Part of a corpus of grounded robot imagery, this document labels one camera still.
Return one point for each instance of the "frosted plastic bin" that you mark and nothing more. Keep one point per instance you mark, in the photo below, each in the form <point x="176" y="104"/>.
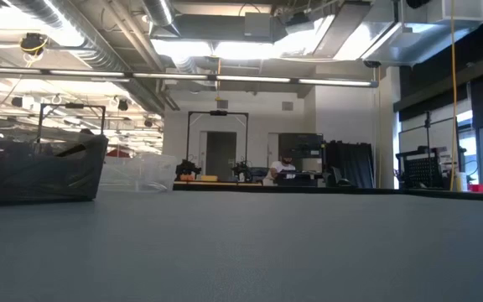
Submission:
<point x="15" y="180"/>

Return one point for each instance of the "small distant robot arm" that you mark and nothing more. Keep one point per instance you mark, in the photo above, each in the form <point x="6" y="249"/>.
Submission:
<point x="241" y="170"/>
<point x="188" y="168"/>

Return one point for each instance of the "dark doorway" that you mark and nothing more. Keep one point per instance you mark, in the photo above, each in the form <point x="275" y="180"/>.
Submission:
<point x="220" y="151"/>

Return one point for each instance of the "distant work table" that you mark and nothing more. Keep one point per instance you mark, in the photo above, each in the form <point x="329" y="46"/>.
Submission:
<point x="224" y="183"/>

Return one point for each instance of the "yellow box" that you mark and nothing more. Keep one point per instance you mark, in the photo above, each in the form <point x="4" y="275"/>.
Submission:
<point x="209" y="178"/>

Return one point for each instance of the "person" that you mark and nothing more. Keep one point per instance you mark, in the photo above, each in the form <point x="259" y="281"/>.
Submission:
<point x="281" y="168"/>

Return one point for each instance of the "orange box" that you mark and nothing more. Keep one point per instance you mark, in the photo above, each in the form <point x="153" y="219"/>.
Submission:
<point x="187" y="177"/>

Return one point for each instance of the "black cabinet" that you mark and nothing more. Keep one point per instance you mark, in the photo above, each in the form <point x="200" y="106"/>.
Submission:
<point x="304" y="142"/>

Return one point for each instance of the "black monitor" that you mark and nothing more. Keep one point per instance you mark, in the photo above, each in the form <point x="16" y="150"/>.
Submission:
<point x="300" y="179"/>

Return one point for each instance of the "long ceiling light tube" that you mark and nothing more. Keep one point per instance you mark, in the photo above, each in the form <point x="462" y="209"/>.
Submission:
<point x="174" y="76"/>

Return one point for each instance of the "grey blue table mat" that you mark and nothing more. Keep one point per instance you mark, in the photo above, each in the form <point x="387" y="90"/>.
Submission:
<point x="224" y="251"/>

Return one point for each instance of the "clear plastic bin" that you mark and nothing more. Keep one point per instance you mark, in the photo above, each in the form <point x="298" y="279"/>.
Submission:
<point x="141" y="172"/>

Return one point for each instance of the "black chair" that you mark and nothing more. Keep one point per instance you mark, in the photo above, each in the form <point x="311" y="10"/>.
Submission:
<point x="342" y="180"/>

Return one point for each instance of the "black curtain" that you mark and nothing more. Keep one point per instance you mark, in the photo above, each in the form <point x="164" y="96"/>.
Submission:
<point x="354" y="163"/>

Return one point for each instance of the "grey ceiling box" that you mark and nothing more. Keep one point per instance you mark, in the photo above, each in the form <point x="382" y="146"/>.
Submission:
<point x="258" y="25"/>

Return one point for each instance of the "black perforated cart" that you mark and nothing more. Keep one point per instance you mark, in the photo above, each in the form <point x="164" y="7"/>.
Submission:
<point x="422" y="172"/>

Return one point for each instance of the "black stand pole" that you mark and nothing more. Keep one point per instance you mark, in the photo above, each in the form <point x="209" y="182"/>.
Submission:
<point x="427" y="130"/>

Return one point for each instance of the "red bin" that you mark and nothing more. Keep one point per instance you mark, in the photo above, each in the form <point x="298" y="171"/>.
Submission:
<point x="480" y="188"/>

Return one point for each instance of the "black gantry frame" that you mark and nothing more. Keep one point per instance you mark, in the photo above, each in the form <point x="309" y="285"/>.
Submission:
<point x="218" y="112"/>

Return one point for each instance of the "square wall vent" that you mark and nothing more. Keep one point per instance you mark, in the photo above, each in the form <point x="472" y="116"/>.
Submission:
<point x="287" y="106"/>
<point x="222" y="104"/>

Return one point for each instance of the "smooth silver round duct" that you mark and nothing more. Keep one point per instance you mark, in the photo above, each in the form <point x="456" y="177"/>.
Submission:
<point x="157" y="10"/>

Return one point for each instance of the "black metal frame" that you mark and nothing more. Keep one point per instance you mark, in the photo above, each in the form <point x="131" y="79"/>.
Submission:
<point x="76" y="105"/>

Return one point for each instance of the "corrugated silver duct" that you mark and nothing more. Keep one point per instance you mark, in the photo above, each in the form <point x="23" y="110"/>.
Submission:
<point x="78" y="38"/>

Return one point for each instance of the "large rectangular silver duct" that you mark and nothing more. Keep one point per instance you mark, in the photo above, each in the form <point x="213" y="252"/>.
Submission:
<point x="413" y="38"/>

